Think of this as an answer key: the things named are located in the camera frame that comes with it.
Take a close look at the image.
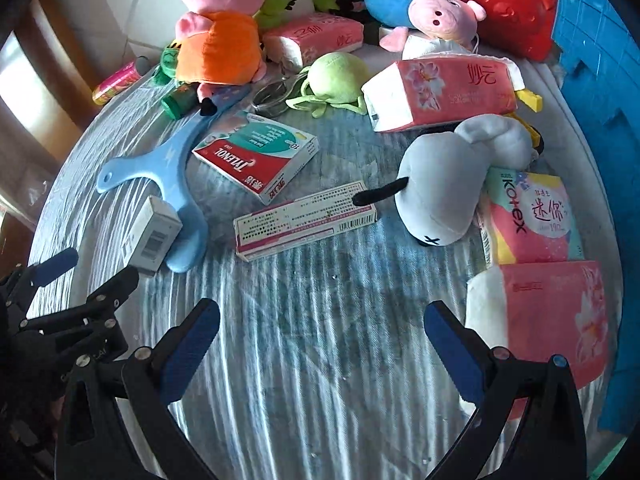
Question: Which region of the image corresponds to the red green medicine box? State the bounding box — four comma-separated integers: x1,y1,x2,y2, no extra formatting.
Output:
192,111,321,206

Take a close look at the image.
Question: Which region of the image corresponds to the striped cloth-covered desktop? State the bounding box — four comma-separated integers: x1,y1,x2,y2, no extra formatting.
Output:
27,40,626,480

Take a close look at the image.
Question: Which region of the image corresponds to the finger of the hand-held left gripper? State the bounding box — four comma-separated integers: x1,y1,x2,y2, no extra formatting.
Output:
22,266,140,333
0,248,79,311

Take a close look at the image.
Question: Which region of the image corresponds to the pink tissue pack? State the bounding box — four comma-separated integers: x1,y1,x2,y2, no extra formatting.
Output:
361,57,526,133
465,260,618,391
262,14,365,72

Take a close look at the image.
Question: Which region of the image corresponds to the red bear-shaped case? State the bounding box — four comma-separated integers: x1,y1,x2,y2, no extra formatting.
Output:
424,0,560,63

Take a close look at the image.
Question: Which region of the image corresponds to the green plastic toy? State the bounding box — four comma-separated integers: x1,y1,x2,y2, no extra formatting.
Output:
152,42,183,86

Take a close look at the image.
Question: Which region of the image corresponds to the grey white plush toy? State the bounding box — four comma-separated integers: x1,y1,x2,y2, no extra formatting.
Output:
352,114,538,247

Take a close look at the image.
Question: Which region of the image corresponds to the small light green plush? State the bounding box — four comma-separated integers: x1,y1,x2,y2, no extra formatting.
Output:
286,52,371,118

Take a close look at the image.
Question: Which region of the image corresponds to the pig plush blue shirt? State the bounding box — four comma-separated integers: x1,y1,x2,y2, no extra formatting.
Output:
361,0,487,52

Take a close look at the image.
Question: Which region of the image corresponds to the small green bottle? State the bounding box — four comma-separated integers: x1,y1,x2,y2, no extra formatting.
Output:
161,82,198,121

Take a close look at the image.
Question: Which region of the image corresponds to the blue plastic crate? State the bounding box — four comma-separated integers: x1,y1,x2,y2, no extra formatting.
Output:
552,0,640,441

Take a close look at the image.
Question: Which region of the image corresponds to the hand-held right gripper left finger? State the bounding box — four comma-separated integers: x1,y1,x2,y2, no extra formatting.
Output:
59,298,221,480

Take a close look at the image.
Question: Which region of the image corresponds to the black yellow-tipped tool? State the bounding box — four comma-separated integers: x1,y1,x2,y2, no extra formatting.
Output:
505,112,546,156

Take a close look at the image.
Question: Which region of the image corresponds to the pig plush orange dress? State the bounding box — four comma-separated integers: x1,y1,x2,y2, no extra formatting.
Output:
175,0,268,116

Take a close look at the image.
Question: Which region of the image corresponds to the white face mask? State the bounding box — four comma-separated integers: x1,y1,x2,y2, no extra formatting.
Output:
401,34,481,61

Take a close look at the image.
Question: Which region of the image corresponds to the brown wooden frame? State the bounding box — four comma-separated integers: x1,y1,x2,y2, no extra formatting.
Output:
0,0,101,221

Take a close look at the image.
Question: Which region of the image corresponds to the pink yellow can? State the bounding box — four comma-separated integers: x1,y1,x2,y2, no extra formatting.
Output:
91,56,151,106

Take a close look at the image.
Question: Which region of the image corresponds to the colourful sanitary pad packet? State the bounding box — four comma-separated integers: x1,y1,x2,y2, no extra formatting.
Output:
480,167,586,266

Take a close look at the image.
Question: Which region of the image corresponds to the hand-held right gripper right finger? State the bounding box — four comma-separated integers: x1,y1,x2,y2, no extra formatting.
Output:
424,300,587,480

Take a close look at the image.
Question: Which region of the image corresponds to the long pink white medicine box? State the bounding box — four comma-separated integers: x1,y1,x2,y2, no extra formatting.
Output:
233,181,379,262

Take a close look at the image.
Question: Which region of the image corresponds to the light blue plastic tool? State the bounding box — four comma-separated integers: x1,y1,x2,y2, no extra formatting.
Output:
96,82,253,273

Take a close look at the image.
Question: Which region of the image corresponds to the small white box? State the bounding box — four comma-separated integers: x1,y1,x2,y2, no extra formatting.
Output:
122,196,183,276

